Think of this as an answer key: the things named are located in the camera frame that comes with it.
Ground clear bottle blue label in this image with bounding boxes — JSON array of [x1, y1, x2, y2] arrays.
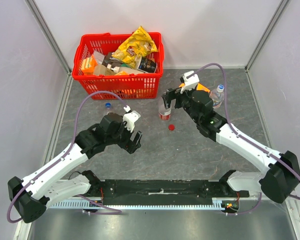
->
[[103, 102, 113, 116]]

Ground clear bottle red label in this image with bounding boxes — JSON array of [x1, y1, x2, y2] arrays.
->
[[158, 97, 172, 121]]

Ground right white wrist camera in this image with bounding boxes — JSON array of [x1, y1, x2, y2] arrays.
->
[[180, 70, 200, 94]]

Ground white slotted cable duct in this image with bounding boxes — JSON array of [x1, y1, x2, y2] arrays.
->
[[50, 198, 238, 211]]

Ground orange cardboard box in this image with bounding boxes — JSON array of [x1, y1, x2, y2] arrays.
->
[[178, 82, 211, 94]]

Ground red plastic shopping basket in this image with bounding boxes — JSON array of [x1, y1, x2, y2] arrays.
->
[[71, 31, 165, 101]]

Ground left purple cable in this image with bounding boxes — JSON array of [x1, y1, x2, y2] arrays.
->
[[6, 90, 131, 224]]

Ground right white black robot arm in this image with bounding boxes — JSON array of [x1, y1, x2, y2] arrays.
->
[[162, 87, 300, 204]]

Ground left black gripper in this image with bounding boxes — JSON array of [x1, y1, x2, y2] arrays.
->
[[106, 120, 143, 154]]

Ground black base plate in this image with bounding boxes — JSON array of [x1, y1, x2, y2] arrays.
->
[[72, 178, 251, 207]]

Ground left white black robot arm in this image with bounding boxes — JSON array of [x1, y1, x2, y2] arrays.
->
[[6, 111, 142, 223]]

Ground beige pump bottle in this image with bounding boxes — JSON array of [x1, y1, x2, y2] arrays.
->
[[93, 64, 144, 76]]

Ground brown snack packet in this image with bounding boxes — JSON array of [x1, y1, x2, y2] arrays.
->
[[102, 52, 123, 68]]

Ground small bottle white cap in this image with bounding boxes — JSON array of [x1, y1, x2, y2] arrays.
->
[[209, 84, 225, 109]]

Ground orange yellow sponge pack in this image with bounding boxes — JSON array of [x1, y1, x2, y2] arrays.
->
[[80, 55, 98, 76]]

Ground red bottle cap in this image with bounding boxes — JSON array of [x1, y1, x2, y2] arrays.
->
[[168, 124, 175, 131]]

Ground black instant noodle cup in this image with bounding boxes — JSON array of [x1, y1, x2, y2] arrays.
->
[[135, 57, 157, 74]]

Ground yellow chips bag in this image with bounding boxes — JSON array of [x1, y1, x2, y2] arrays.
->
[[111, 26, 158, 69]]

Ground clear plastic packet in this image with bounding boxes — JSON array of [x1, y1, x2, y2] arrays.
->
[[93, 50, 105, 65]]

